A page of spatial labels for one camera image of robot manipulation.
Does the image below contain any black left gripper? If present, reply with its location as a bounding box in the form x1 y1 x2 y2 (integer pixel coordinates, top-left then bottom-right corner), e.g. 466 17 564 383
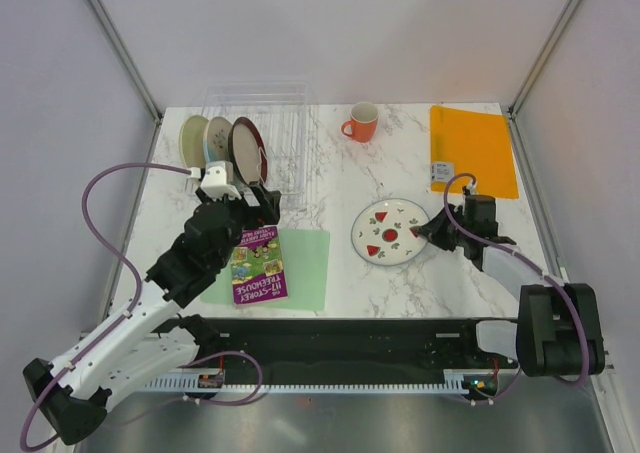
197 180 280 269

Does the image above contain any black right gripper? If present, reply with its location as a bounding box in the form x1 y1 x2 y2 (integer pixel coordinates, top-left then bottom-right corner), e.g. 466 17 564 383
415 203 471 252

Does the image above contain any dark red rimmed plate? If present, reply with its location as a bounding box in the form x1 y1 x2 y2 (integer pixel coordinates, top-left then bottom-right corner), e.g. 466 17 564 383
228 117 268 185

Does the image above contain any watermelon pattern plate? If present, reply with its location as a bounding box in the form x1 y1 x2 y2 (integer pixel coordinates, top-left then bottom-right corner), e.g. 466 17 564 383
351 198 430 267

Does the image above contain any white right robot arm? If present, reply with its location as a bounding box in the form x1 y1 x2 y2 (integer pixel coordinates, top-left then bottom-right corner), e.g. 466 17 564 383
411 194 606 384

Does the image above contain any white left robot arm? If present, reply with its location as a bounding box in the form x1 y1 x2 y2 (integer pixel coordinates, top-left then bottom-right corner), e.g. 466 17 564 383
20 182 281 452

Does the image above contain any purple treehouse book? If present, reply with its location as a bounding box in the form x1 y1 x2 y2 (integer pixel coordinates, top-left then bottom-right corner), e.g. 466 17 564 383
230 226 289 307

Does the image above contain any green clipboard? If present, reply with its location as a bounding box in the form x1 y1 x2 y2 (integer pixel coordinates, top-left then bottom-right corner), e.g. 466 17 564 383
200 229 330 311

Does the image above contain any blue white floral plate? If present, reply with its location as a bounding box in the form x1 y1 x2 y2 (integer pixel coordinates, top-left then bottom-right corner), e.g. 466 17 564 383
203 116 232 163

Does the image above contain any orange plastic folder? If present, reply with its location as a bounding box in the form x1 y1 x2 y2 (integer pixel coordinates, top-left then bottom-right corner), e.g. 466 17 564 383
430 105 519 199

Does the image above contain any cream green plate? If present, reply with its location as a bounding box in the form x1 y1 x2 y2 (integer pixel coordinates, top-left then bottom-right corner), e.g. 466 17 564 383
179 115 208 168

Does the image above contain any orange ceramic mug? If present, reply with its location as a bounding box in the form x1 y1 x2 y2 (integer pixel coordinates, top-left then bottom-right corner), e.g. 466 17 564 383
341 102 379 143

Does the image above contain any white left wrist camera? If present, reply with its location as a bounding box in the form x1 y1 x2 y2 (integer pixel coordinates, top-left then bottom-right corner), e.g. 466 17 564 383
188 161 241 204

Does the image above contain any clear wire dish rack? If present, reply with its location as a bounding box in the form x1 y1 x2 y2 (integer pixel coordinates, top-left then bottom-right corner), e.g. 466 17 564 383
194 81 313 211

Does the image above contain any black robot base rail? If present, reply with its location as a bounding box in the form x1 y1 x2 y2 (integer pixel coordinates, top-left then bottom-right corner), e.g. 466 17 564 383
159 316 521 387

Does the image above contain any white slotted cable duct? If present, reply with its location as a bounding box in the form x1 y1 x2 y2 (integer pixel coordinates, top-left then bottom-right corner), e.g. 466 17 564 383
140 370 494 395

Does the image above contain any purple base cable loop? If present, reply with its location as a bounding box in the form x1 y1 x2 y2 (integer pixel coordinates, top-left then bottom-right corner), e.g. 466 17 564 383
182 350 267 405

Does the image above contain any left aluminium frame post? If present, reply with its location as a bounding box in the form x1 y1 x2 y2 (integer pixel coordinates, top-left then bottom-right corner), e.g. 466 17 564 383
83 0 163 126

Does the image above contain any aluminium frame post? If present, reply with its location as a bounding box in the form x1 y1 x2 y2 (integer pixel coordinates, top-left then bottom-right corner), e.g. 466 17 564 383
83 0 163 126
504 0 584 121

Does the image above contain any right aluminium frame post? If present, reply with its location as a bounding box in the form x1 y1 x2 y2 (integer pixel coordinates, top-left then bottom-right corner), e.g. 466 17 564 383
504 0 584 121

